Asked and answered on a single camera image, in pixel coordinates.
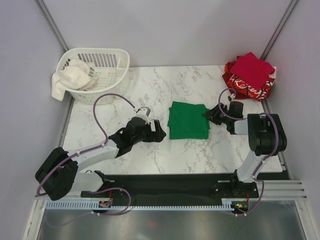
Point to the white plastic laundry basket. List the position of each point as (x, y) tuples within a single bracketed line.
[(110, 67)]

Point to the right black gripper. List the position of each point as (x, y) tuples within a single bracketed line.
[(212, 114)]

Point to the red printed folded t-shirt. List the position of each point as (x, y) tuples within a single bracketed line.
[(243, 89)]

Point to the white slotted cable duct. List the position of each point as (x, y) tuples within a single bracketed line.
[(99, 205)]

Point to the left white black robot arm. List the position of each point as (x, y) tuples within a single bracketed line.
[(62, 171)]

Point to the aluminium frame post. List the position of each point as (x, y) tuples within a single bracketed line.
[(279, 28), (44, 10)]

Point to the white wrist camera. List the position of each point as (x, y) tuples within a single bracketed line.
[(143, 113), (231, 97)]

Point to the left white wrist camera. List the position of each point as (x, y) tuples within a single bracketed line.
[(143, 113)]

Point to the left aluminium frame post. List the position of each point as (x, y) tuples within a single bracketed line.
[(44, 10)]

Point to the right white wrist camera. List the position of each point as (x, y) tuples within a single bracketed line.
[(231, 97)]

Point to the right aluminium frame post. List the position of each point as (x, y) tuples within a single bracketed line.
[(279, 28)]

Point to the green t-shirt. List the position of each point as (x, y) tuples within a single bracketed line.
[(186, 121)]

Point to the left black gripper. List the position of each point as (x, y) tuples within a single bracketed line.
[(154, 136)]

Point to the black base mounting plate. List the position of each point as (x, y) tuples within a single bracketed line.
[(173, 189)]

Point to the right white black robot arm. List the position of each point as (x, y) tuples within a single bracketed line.
[(266, 137)]

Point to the folded crimson red t-shirt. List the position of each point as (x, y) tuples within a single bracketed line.
[(252, 70)]

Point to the white cream t-shirt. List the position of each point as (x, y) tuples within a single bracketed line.
[(75, 76)]

